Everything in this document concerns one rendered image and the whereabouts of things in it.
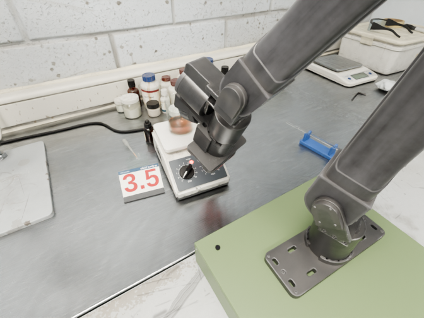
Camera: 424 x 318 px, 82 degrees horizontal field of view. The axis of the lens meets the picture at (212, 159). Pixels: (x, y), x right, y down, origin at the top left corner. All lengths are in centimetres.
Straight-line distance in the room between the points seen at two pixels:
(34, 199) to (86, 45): 50
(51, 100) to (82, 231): 49
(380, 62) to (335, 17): 113
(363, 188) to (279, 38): 18
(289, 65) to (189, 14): 77
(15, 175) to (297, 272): 65
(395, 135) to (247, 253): 26
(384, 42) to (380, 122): 111
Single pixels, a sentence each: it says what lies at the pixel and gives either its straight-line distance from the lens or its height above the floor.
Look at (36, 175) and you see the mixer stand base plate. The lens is 72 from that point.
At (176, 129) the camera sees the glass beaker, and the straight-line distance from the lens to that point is 57.
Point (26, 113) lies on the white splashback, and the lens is 94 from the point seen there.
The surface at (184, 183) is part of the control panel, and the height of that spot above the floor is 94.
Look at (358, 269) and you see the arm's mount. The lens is 45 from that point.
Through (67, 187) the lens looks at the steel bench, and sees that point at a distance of 66.
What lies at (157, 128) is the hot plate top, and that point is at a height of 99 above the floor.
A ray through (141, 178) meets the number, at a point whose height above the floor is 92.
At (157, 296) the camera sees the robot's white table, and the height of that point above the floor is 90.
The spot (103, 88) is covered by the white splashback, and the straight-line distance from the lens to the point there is 92.
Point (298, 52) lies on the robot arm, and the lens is 27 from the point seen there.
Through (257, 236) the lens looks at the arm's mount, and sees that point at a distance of 43.
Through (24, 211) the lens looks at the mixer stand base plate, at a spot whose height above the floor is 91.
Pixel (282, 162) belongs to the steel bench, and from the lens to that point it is 66.
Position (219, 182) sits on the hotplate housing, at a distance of 55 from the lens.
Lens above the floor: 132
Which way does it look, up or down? 40 degrees down
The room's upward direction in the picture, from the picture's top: straight up
